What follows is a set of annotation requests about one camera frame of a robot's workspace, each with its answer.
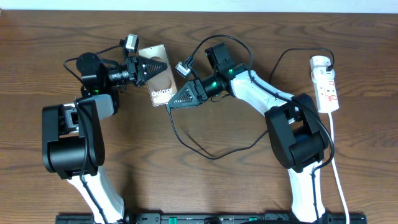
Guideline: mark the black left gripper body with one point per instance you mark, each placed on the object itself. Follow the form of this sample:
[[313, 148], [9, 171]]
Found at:
[[132, 72]]

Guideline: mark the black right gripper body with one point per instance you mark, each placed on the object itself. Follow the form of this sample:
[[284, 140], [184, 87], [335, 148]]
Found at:
[[201, 91]]

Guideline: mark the Samsung Galaxy smartphone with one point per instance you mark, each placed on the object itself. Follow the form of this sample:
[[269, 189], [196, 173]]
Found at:
[[162, 87]]

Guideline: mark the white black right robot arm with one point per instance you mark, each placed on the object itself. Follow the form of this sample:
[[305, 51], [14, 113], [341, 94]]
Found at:
[[297, 135]]

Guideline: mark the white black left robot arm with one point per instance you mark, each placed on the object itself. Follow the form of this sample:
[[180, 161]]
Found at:
[[72, 140]]

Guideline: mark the white power strip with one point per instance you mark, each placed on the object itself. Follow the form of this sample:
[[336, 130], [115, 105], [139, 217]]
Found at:
[[324, 84]]

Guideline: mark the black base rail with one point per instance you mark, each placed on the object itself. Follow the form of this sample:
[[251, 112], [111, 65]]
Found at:
[[156, 218]]

